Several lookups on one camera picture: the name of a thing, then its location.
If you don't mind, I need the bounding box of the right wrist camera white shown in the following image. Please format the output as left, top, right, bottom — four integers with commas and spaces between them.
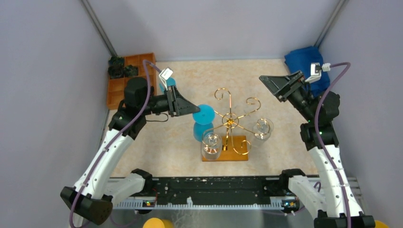
305, 63, 331, 84

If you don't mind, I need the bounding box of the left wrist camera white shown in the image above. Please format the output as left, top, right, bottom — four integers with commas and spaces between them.
159, 67, 173, 80

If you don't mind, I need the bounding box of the clear wine glass left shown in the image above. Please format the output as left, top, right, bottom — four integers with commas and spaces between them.
201, 130, 222, 161

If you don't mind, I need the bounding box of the dark object in tray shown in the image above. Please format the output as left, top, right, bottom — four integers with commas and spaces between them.
107, 56, 139, 79

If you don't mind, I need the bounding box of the blue wine glass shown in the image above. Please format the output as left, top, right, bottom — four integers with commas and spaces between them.
159, 77, 176, 94
192, 104, 215, 142

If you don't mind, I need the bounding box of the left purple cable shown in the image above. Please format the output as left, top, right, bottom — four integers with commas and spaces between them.
68, 59, 166, 228

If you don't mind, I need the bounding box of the clear wine glass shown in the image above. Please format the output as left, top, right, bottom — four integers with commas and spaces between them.
201, 130, 222, 161
250, 118, 274, 148

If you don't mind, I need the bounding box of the blue folded cloth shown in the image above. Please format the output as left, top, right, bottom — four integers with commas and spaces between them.
284, 46, 330, 97

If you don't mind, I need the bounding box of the clear wine glass right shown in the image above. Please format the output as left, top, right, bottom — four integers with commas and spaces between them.
250, 118, 274, 148

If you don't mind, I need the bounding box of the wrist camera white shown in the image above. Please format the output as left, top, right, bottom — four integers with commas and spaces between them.
305, 63, 331, 84
159, 67, 173, 80

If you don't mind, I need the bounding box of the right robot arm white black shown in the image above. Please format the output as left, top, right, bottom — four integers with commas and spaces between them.
259, 71, 375, 228

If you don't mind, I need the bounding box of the yellow object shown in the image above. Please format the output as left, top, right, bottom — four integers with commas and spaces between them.
143, 218, 174, 228
374, 220, 389, 228

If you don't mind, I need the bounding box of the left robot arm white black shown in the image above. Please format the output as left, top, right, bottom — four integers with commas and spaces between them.
60, 77, 200, 228

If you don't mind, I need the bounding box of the aluminium frame rail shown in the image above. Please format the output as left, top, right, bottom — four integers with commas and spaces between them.
67, 178, 369, 228

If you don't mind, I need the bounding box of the yellow object bottom centre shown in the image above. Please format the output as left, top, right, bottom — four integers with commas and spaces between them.
143, 218, 174, 228

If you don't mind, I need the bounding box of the orange compartment tray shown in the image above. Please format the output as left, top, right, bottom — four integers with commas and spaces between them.
107, 53, 156, 110

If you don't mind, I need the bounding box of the gold wire glass rack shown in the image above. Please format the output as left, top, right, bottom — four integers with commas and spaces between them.
204, 87, 261, 154

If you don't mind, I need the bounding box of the orange wooden rack base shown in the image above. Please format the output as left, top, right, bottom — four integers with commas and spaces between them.
201, 135, 249, 162

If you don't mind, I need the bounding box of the yellow object bottom right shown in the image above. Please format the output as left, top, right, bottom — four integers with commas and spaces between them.
374, 220, 389, 228

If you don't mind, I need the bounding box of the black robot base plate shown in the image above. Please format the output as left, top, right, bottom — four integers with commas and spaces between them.
131, 176, 301, 209

